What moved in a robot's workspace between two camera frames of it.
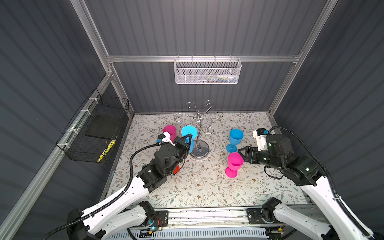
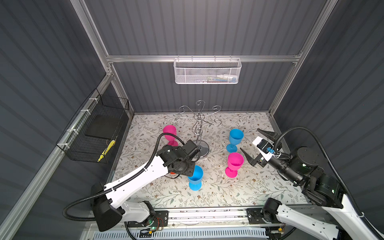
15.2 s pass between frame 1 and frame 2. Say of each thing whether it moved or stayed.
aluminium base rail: stayed
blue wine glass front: moved
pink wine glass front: stayed
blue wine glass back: stayed
